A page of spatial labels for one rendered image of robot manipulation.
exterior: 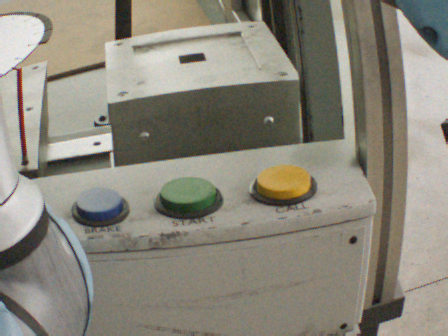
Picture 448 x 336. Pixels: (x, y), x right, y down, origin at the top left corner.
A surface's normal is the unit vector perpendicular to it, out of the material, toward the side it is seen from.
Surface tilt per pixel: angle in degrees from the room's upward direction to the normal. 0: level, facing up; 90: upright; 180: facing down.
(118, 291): 90
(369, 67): 90
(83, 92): 0
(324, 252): 90
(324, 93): 90
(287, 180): 0
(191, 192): 0
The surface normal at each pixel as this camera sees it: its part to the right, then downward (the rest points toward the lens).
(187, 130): 0.15, 0.45
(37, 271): 0.76, 0.14
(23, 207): 0.50, -0.62
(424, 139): -0.06, -0.88
